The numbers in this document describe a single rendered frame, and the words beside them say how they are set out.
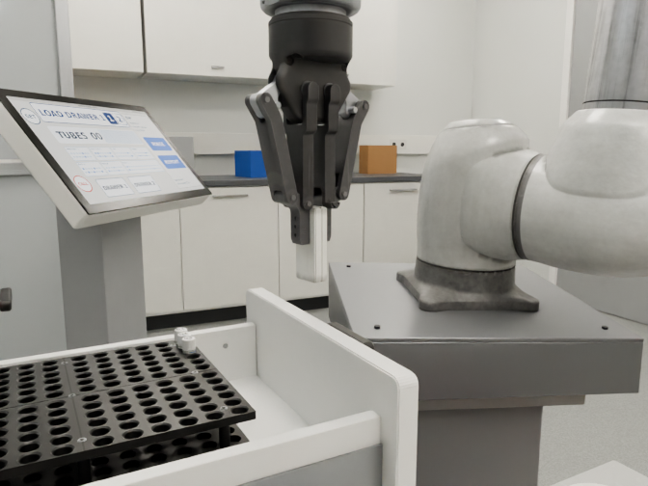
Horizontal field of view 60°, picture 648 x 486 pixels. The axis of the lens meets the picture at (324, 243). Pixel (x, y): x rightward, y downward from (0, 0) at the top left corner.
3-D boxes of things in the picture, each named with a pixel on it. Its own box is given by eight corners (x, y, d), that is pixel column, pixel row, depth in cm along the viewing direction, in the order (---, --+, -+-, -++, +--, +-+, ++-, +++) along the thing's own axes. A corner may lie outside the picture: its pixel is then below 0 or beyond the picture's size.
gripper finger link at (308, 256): (321, 207, 51) (314, 207, 51) (321, 282, 52) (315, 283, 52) (301, 204, 54) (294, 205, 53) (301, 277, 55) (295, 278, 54)
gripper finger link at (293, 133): (320, 82, 49) (308, 80, 48) (318, 210, 51) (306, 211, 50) (293, 86, 52) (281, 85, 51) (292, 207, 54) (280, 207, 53)
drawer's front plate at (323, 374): (261, 377, 65) (259, 285, 64) (415, 520, 40) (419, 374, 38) (247, 380, 65) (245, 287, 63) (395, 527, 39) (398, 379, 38)
